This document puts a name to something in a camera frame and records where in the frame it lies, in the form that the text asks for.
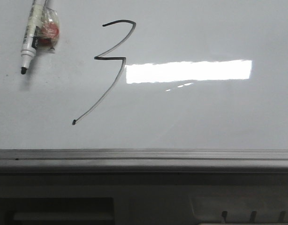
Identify red object taped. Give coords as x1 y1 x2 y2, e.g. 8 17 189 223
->
34 7 60 51

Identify white dry-erase marker black tip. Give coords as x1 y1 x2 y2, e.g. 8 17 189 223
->
21 0 48 75

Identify white whiteboard surface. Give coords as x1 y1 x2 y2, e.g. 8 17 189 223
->
0 0 288 150

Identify grey marker tray ledge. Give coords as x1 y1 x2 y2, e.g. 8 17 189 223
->
0 173 288 225

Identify grey aluminium whiteboard frame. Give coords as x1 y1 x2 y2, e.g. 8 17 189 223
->
0 149 288 173

